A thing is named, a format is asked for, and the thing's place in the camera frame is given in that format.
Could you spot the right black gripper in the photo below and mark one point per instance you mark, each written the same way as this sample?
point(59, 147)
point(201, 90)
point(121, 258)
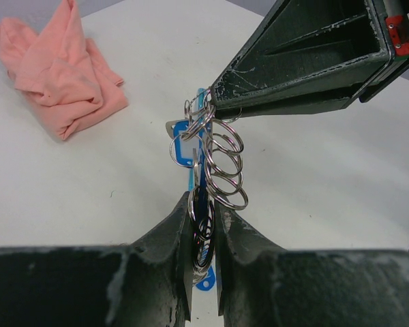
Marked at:
point(305, 47)

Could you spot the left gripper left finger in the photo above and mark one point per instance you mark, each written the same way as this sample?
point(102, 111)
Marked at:
point(145, 283)

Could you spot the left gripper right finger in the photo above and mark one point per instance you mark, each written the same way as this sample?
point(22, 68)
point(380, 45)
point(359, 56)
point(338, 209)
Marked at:
point(261, 284)

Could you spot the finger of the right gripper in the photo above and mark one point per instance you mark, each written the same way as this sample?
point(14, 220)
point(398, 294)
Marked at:
point(310, 103)

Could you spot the keyring holder with blue handle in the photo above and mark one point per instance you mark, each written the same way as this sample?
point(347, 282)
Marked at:
point(211, 150)

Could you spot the pink cloth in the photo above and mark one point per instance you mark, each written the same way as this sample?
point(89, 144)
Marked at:
point(61, 73)

